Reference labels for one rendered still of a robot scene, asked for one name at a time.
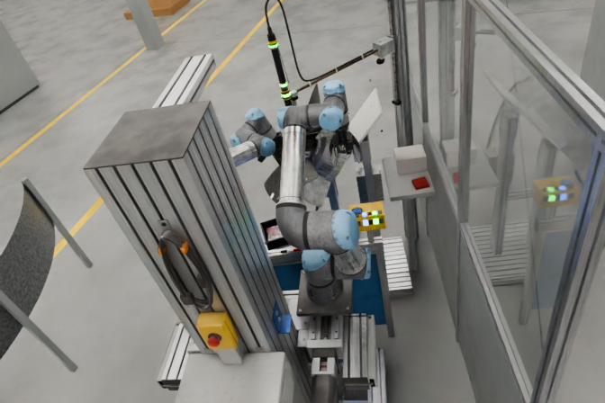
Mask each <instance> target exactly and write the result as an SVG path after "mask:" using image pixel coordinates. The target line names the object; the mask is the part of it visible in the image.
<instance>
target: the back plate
mask: <svg viewBox="0 0 605 403"><path fill-rule="evenodd" d="M382 114H383V111H382V107H381V104H380V100H379V96H378V93H377V89H376V88H375V89H374V91H373V92H372V93H371V94H370V95H369V97H368V98H367V99H366V101H365V102H364V104H363V105H362V107H361V108H360V109H359V111H358V112H357V114H356V115H355V117H354V118H353V120H352V121H351V122H350V124H349V131H350V132H351V133H352V134H353V135H354V136H355V138H356V139H357V140H358V143H359V144H360V143H361V141H362V140H363V139H364V137H365V136H366V134H367V133H368V132H369V131H370V130H371V129H372V128H373V126H374V125H375V123H376V122H377V121H378V119H379V118H380V117H381V115H382Z"/></svg>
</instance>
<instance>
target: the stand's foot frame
mask: <svg viewBox="0 0 605 403"><path fill-rule="evenodd" d="M383 244H384V259H385V266H386V272H387V280H388V286H389V293H390V298H395V297H403V296H411V295H413V288H412V283H411V276H410V272H409V267H408V263H407V259H406V254H405V251H404V246H403V242H402V236H400V237H387V238H383Z"/></svg>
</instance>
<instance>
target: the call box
mask: <svg viewBox="0 0 605 403"><path fill-rule="evenodd" d="M355 207H359V208H360V209H361V212H360V213H359V218H357V221H361V226H359V227H358V228H359V232H361V231H368V230H375V229H382V228H386V223H385V216H384V206H383V202H382V201H376V202H369V203H363V204H356V205H349V210H351V211H352V210H353V208H355ZM379 210H381V211H382V214H378V211H379ZM370 211H371V213H372V215H369V216H368V215H367V213H368V212H370ZM373 211H376V213H377V214H375V215H373ZM364 212H366V216H363V214H362V213H364ZM380 218H384V223H380V224H374V225H369V224H368V225H366V226H364V223H363V220H367V221H368V220H369V219H372V220H373V222H374V219H380Z"/></svg>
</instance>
